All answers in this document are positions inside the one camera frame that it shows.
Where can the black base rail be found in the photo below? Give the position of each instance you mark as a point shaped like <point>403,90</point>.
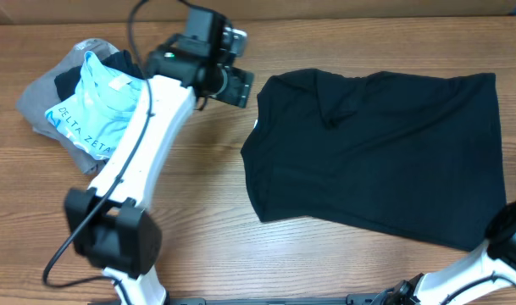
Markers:
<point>351,299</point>

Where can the black garment in pile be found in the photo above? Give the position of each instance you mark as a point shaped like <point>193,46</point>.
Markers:
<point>122,61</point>

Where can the grey folded garment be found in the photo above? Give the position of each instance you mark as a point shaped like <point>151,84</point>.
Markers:
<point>41,95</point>

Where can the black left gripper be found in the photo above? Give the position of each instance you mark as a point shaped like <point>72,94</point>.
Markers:
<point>240,88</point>

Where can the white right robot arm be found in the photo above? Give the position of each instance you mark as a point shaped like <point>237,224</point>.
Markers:
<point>491,266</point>

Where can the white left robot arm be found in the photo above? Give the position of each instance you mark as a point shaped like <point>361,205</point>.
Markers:
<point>109,222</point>

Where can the black t-shirt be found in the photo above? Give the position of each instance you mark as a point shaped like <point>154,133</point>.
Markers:
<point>406,155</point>

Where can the light blue printed t-shirt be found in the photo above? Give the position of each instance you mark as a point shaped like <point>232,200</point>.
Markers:
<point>95,117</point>

